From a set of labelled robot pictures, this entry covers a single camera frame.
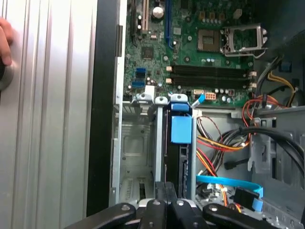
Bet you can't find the bare person hand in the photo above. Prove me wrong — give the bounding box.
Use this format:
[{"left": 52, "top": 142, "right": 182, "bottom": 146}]
[{"left": 0, "top": 18, "right": 14, "bottom": 66}]

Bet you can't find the metal socket cover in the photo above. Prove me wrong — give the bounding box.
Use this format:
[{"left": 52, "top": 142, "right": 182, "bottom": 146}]
[{"left": 223, "top": 23, "right": 269, "bottom": 57}]

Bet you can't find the black expansion slot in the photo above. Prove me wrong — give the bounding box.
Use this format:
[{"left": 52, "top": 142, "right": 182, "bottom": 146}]
[{"left": 130, "top": 0, "right": 139, "bottom": 46}]

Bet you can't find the thick black cable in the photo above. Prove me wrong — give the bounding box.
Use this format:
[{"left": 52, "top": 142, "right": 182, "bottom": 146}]
[{"left": 238, "top": 125, "right": 305, "bottom": 182}]

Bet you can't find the blue data wire black plug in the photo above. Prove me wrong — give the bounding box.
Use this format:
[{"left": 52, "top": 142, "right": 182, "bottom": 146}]
[{"left": 195, "top": 175, "right": 264, "bottom": 212}]

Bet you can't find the black RAM slot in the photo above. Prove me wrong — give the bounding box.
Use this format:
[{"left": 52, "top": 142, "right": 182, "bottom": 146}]
[
  {"left": 166, "top": 69, "right": 257, "bottom": 79},
  {"left": 166, "top": 64, "right": 257, "bottom": 73},
  {"left": 166, "top": 81, "right": 257, "bottom": 92},
  {"left": 166, "top": 75, "right": 257, "bottom": 85}
]

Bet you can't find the hard disk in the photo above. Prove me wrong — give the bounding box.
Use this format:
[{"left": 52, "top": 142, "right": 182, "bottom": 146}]
[{"left": 163, "top": 101, "right": 197, "bottom": 200}]

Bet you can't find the metal locking lever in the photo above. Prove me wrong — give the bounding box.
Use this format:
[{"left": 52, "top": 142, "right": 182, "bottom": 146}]
[{"left": 224, "top": 47, "right": 269, "bottom": 59}]

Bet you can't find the red orange wire loop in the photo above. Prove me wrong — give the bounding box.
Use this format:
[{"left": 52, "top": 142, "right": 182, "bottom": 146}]
[{"left": 242, "top": 95, "right": 297, "bottom": 127}]

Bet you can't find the blue plastic clip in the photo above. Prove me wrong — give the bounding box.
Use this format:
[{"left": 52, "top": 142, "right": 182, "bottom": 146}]
[{"left": 281, "top": 61, "right": 293, "bottom": 73}]

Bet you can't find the thin black plug wire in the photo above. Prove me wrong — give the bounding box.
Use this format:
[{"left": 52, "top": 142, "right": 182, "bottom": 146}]
[{"left": 224, "top": 158, "right": 250, "bottom": 170}]

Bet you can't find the blue expansion slot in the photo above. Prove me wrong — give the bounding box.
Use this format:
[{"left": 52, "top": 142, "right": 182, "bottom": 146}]
[{"left": 164, "top": 0, "right": 173, "bottom": 50}]

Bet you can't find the grey metal drive cage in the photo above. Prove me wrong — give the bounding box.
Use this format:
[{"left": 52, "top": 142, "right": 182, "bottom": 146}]
[{"left": 247, "top": 104, "right": 305, "bottom": 229}]

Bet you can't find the grey power supply unit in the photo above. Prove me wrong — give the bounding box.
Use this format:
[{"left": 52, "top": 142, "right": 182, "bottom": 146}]
[{"left": 254, "top": 0, "right": 305, "bottom": 57}]

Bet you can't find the CPU socket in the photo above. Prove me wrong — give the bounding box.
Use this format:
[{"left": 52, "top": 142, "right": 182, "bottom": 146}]
[{"left": 197, "top": 29, "right": 221, "bottom": 52}]

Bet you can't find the silver coin battery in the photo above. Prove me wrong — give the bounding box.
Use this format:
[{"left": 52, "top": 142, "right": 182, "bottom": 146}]
[{"left": 152, "top": 6, "right": 165, "bottom": 19}]

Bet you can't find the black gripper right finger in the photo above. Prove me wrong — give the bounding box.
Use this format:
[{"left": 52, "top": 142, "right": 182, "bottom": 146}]
[{"left": 167, "top": 181, "right": 277, "bottom": 229}]

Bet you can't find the white expansion slot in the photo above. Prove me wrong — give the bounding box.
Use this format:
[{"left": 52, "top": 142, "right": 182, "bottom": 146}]
[{"left": 142, "top": 0, "right": 150, "bottom": 34}]

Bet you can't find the orange red yellow power wire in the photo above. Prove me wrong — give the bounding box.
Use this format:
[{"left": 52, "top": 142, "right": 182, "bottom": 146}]
[{"left": 220, "top": 183, "right": 244, "bottom": 214}]

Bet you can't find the yellow black wire bundle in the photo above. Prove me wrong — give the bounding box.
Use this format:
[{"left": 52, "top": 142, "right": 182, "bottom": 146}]
[{"left": 256, "top": 54, "right": 300, "bottom": 108}]

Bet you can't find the orange red yellow wire bundle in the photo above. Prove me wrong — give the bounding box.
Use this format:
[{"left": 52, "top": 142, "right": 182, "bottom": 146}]
[{"left": 196, "top": 133, "right": 251, "bottom": 182}]

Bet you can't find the green motherboard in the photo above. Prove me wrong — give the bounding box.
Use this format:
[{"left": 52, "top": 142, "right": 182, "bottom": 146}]
[{"left": 122, "top": 0, "right": 257, "bottom": 108}]

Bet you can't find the light blue flat wire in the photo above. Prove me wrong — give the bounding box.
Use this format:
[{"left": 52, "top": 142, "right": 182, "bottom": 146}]
[{"left": 190, "top": 94, "right": 206, "bottom": 109}]

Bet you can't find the grey metal disk bay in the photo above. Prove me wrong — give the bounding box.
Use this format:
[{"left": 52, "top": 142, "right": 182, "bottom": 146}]
[{"left": 112, "top": 93, "right": 198, "bottom": 208}]

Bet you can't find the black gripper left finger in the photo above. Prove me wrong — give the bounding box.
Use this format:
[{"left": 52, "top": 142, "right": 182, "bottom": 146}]
[{"left": 63, "top": 182, "right": 168, "bottom": 229}]

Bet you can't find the black open PC case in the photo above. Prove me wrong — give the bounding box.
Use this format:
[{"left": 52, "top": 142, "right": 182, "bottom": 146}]
[{"left": 86, "top": 0, "right": 305, "bottom": 229}]

